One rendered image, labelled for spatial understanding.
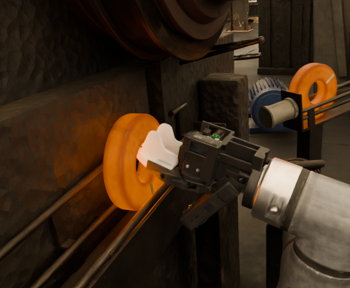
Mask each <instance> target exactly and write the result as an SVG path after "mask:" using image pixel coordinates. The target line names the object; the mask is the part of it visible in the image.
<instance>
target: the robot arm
mask: <svg viewBox="0 0 350 288"><path fill-rule="evenodd" d="M209 126H211V127H214V128H217V129H220V130H222V131H225V133H224V137H223V139H220V136H219V135H216V134H213V135H212V136H211V135H210V134H211V130H210V129H209ZM234 132H235V131H231V130H228V129H226V128H223V127H220V126H217V125H214V124H212V123H209V122H205V121H203V122H202V125H201V130H200V132H199V131H196V132H194V131H190V132H188V133H187V134H186V135H185V136H184V138H183V142H179V141H177V140H176V139H175V137H174V133H173V129H172V127H171V126H170V125H169V124H166V123H162V124H160V125H159V127H158V129H157V131H154V130H153V131H150V132H149V133H148V135H147V137H146V140H145V142H144V143H143V144H142V145H141V146H140V148H139V150H138V153H137V159H138V160H139V161H140V162H141V163H142V164H143V165H144V166H145V167H146V169H147V170H148V171H149V172H151V173H152V174H153V175H154V176H156V177H157V178H158V179H160V180H161V181H163V182H165V183H167V184H170V185H172V186H176V187H179V188H181V189H183V190H187V191H191V192H194V193H198V194H203V193H206V194H204V195H203V196H202V197H201V198H199V199H198V200H197V201H196V200H194V201H193V202H192V203H191V204H189V205H187V207H186V208H185V210H184V211H183V212H182V213H183V215H182V217H181V219H180V222H181V223H182V224H183V225H184V226H185V227H186V228H187V229H188V230H189V231H192V230H193V229H195V228H198V227H200V226H201V225H202V224H203V223H205V222H206V221H207V219H208V218H209V217H211V216H212V215H213V214H214V213H216V212H217V211H219V210H220V209H221V208H222V207H224V206H225V205H226V204H228V203H229V202H230V201H232V200H233V199H235V198H236V197H237V196H238V195H240V193H241V192H242V193H244V195H243V198H242V206H244V207H247V208H249V209H252V211H251V215H252V217H253V218H256V219H258V220H261V221H263V222H265V223H268V224H270V225H273V226H275V227H278V228H280V229H281V230H283V236H282V239H283V251H282V256H281V264H280V277H279V281H278V284H277V287H276V288H288V287H290V288H350V185H349V184H347V183H344V182H341V181H338V180H335V179H333V178H330V177H327V176H324V175H321V174H319V173H315V172H313V171H309V170H307V169H305V168H303V167H301V166H298V165H295V164H293V163H290V162H287V161H284V160H282V159H279V158H276V157H274V158H273V159H271V161H270V163H269V162H267V159H268V155H269V152H270V149H267V148H265V147H262V146H259V145H256V144H254V143H251V142H248V141H245V140H243V139H239V138H237V137H234ZM176 167H178V168H176Z"/></svg>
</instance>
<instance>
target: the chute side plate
mask: <svg viewBox="0 0 350 288"><path fill-rule="evenodd" d="M204 194H206V193H203V194H198V193H194V192H191V191H187V190H183V189H181V188H179V187H176V186H172V185H171V187H170V188H169V189H168V190H167V192H166V193H165V194H164V195H163V196H162V198H161V199H160V200H159V201H158V202H157V204H156V205H155V206H154V208H152V209H151V211H150V212H149V213H148V215H147V216H146V217H145V218H144V219H143V220H142V222H141V223H140V224H139V225H138V226H137V228H136V229H135V230H134V231H133V232H132V234H131V235H130V236H129V238H128V239H127V240H126V241H125V242H124V243H123V245H122V246H121V247H120V249H119V250H118V251H117V252H116V253H115V254H114V256H113V257H112V258H111V259H110V260H109V262H108V263H107V264H106V265H105V266H104V268H103V269H102V270H101V271H100V272H99V273H98V275H97V276H96V277H95V278H94V279H93V280H92V282H91V283H90V285H89V286H88V287H87V288H139V286H140V285H141V284H142V282H143V280H144V279H145V278H146V276H147V275H148V274H149V272H150V271H151V269H152V267H153V266H154V265H155V263H156V262H157V260H158V259H159V257H160V256H161V254H162V253H163V252H164V250H165V249H166V247H167V246H168V244H169V243H170V242H171V240H172V239H173V237H174V236H175V234H176V233H177V232H178V230H179V229H180V227H181V226H182V223H181V222H180V219H181V217H182V215H183V213H182V212H183V211H184V210H185V208H186V207H187V205H189V204H191V203H192V202H193V201H194V200H196V201H197V200H198V199H199V198H201V197H202V196H203V195H204Z"/></svg>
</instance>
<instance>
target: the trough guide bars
mask: <svg viewBox="0 0 350 288"><path fill-rule="evenodd" d="M348 85H350V81H347V82H344V83H341V84H339V85H337V89H340V88H342V87H345V86H348ZM316 94H317V93H316ZM316 94H312V95H310V96H308V97H309V100H311V99H314V98H315V96H316ZM348 95H350V87H348V88H346V89H343V90H340V91H337V93H336V96H334V97H332V98H329V99H326V100H324V101H321V102H319V103H316V104H314V105H312V106H309V107H306V108H304V109H303V113H306V112H307V115H304V116H303V121H304V120H306V119H308V127H309V129H310V130H311V129H313V128H315V115H318V114H321V113H323V112H325V111H328V110H330V109H333V108H336V107H338V106H340V105H343V104H345V103H348V102H350V97H349V98H346V99H344V100H342V101H339V102H336V103H334V104H331V105H329V106H327V107H324V108H322V109H319V110H316V111H315V109H316V108H318V107H321V106H324V105H326V104H328V103H331V102H333V101H336V100H338V99H341V98H344V97H346V96H348Z"/></svg>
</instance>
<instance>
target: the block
mask: <svg viewBox="0 0 350 288"><path fill-rule="evenodd" d="M200 96H201V116H202V121H205V122H212V123H226V129H228V130H231V131H235V132H234V137H237V138H239V139H243V140H245V141H248V142H249V107H248V77H247V75H245V74H240V73H212V74H209V75H207V76H206V77H204V78H202V79H201V80H200Z"/></svg>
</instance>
